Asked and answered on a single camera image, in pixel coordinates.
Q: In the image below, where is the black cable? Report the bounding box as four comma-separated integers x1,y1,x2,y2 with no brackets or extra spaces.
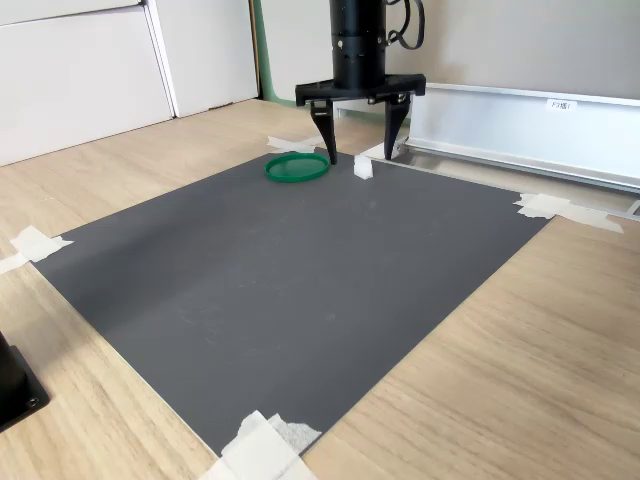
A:
384,0,428,52

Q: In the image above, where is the white tape piece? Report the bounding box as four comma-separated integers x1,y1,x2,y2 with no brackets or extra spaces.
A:
266,134,327,154
513,191,625,235
0,224,75,275
198,409,323,480

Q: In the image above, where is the white side panel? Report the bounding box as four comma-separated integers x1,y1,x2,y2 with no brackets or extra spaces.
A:
147,0,262,120
0,0,177,168

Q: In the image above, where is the dark grey mat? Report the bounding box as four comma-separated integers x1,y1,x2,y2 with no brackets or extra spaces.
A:
34,144,558,459

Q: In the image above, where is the silver cable duct frame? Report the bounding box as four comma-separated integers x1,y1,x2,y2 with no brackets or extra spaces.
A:
359,139,640,222

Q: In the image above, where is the round green lid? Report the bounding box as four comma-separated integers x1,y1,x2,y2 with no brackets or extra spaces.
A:
263,151,331,185

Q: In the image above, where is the white cable duct flap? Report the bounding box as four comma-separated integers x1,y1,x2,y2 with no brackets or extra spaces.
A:
399,82,640,194

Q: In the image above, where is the grey desk partition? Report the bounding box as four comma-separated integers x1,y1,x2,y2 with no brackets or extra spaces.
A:
259,0,640,107

